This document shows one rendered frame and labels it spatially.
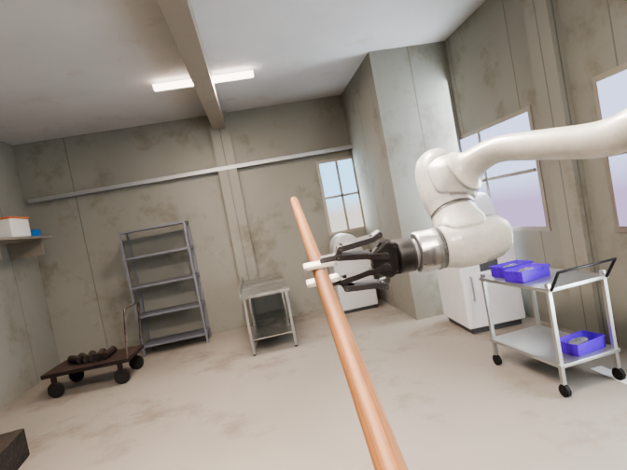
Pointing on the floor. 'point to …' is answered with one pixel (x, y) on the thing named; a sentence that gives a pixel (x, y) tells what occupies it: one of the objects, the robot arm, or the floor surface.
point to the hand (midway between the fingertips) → (321, 272)
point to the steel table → (261, 324)
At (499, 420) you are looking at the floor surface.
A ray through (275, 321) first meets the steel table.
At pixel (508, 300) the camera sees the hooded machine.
